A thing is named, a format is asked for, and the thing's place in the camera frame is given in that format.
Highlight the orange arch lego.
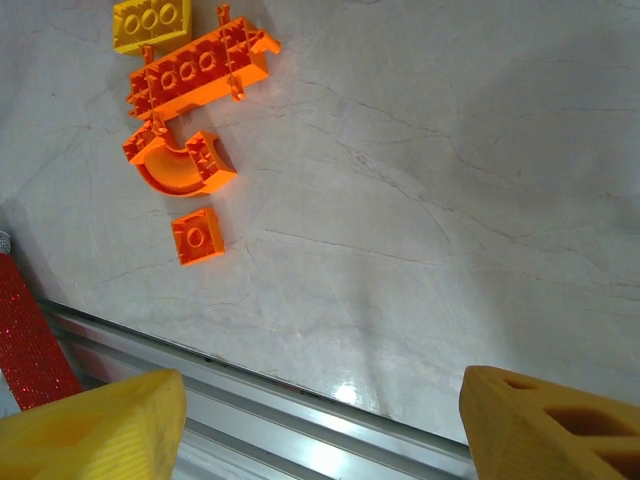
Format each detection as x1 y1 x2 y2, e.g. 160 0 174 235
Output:
122 119 239 199

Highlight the long orange lego brick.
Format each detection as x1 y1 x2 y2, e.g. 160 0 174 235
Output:
125 4 282 121

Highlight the long aluminium frame rail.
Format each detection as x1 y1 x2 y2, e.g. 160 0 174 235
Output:
37 298 479 480

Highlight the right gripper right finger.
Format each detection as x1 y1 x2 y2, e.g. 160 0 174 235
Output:
458 364 640 480

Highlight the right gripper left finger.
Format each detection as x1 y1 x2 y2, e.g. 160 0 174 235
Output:
0 368 189 480

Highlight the small orange square lego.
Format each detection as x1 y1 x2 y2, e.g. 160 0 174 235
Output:
170 207 227 268

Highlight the yellow lego plate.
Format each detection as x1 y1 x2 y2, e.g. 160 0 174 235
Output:
112 0 194 56

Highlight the red strip tool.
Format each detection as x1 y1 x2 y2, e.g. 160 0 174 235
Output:
0 229 84 412

